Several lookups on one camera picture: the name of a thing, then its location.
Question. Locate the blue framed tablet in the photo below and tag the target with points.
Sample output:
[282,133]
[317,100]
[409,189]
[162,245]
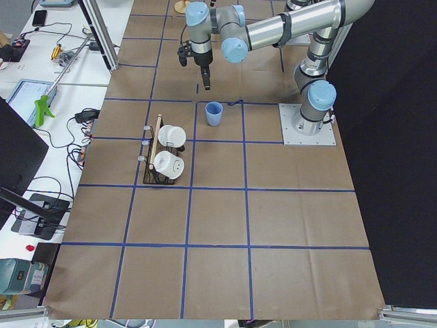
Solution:
[22,98]

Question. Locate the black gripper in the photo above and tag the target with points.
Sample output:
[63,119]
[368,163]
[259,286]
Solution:
[203,59]

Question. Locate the light blue plastic cup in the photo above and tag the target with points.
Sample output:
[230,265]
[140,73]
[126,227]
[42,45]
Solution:
[214,111]

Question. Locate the white mug lower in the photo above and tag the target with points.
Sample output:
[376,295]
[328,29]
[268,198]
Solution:
[169,164]

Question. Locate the aluminium frame post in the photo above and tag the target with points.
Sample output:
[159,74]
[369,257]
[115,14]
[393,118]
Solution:
[99,30]

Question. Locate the black docking hub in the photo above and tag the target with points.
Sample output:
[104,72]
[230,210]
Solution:
[39,217]

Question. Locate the white mug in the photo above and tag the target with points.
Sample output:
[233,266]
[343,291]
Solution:
[172,136]
[169,164]

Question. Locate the green handled reacher tool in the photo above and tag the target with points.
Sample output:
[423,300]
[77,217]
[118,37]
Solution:
[41,104]

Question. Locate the black power adapter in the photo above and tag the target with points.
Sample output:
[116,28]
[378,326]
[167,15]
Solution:
[87,115]

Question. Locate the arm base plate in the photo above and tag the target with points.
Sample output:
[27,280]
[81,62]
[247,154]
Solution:
[297,131]

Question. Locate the black monitor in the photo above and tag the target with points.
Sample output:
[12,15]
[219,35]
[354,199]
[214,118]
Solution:
[22,153]

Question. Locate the black wire cup rack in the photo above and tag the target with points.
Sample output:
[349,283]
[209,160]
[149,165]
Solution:
[151,176]

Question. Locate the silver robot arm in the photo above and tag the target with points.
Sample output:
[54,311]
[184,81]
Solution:
[275,59]

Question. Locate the white mug upper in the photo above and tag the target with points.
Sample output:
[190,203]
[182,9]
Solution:
[172,136]

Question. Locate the yellow handled tool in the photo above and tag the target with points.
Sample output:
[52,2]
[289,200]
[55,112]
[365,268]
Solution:
[56,52]

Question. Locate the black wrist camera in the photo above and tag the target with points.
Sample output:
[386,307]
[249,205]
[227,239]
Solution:
[184,52]

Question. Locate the wooden cup tree stand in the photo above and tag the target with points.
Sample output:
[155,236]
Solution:
[181,6]

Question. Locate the black smartphone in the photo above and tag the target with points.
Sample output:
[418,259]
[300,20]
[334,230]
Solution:
[39,18]

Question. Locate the teal box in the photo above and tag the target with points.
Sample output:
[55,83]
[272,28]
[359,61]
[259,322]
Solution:
[22,276]

